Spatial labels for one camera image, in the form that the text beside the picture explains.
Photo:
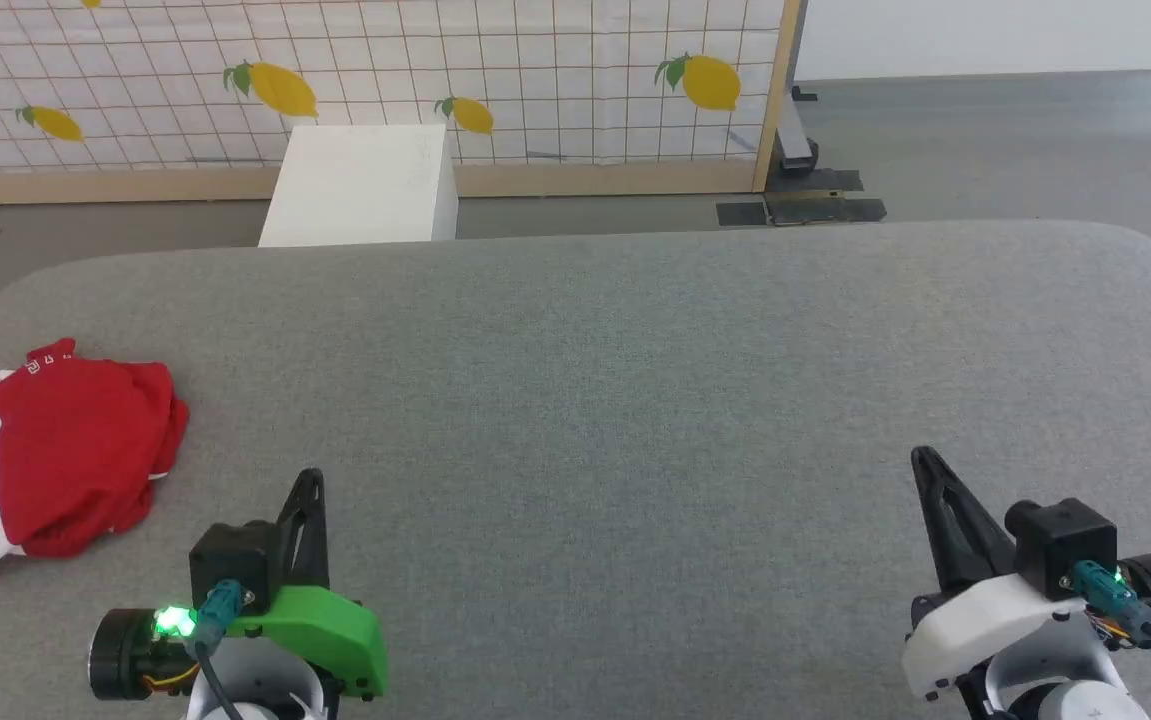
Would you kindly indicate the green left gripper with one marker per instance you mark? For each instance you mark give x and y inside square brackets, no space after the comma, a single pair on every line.
[325,630]

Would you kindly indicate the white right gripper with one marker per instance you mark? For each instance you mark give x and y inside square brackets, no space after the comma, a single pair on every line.
[985,625]

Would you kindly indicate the red white basketball shorts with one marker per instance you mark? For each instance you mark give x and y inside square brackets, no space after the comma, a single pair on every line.
[55,450]

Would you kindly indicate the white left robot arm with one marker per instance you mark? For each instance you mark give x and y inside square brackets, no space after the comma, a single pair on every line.
[265,685]

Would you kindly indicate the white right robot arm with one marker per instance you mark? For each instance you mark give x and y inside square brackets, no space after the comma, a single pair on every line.
[1055,690]

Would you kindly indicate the black floor plate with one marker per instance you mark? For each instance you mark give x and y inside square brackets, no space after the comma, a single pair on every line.
[815,181]

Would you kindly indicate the small black floor tape patch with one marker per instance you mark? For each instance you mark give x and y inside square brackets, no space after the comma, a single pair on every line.
[741,213]

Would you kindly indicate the black metal screen foot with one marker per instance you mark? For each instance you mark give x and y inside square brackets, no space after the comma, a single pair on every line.
[795,140]

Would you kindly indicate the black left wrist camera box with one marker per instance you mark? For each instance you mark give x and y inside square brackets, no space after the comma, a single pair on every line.
[233,562]

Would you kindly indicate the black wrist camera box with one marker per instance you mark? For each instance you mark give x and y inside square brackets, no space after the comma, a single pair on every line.
[233,562]
[1060,545]

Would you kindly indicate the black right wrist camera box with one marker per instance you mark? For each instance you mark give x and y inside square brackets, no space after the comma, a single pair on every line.
[1060,545]

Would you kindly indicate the white box pedestal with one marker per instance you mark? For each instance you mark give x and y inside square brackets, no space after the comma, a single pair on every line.
[360,185]

